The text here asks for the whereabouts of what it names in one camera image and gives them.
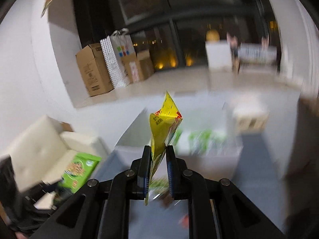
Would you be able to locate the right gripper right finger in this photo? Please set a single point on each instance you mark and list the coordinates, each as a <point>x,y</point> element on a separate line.
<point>171,164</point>

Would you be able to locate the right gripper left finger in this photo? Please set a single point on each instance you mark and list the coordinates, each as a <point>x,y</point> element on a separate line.
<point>143,174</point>

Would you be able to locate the red jelly cup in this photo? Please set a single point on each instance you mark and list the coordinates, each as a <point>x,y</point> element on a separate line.
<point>184,221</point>

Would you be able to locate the yellow snack bag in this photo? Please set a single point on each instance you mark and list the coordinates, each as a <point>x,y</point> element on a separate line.
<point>163,125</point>

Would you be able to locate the green snack bag front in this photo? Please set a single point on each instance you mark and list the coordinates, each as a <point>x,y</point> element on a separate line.
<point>75,175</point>

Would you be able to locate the white cardboard storage box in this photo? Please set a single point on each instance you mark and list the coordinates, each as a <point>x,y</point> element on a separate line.
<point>206,139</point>

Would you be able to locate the cream leather sofa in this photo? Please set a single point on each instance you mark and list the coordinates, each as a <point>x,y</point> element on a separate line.
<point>43,151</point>

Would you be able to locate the tissue pack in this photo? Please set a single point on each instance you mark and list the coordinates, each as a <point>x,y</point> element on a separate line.
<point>250,115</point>

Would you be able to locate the small open cardboard box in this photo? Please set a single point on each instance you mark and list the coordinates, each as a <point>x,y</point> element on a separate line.
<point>139,67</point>

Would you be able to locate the large brown cardboard box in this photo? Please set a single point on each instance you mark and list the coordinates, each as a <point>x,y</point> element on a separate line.
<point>93,70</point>

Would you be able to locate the white foam box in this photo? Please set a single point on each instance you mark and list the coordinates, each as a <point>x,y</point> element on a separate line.
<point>219,56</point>

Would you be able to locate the white dotted paper bag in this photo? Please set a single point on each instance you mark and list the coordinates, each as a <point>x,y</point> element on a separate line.
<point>114,48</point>

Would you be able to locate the printed landscape gift box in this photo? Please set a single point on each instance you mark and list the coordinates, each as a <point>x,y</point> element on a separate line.
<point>257,54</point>

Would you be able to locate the orange pumpkin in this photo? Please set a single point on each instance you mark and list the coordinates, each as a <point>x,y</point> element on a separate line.
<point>212,36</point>

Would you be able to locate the pink toy figure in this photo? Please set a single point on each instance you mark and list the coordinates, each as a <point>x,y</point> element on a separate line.
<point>233,43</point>

